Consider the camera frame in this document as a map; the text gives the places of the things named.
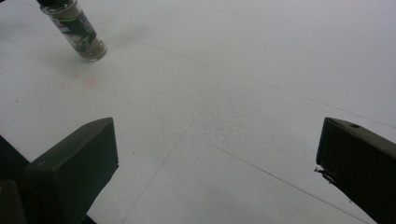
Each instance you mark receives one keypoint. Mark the glass spice jar dark label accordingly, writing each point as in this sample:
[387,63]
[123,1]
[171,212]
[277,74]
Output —
[77,31]

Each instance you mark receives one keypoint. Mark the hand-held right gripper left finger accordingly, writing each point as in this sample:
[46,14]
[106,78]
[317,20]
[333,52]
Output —
[71,168]

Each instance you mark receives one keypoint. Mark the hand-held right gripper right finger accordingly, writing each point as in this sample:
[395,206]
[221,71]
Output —
[361,161]

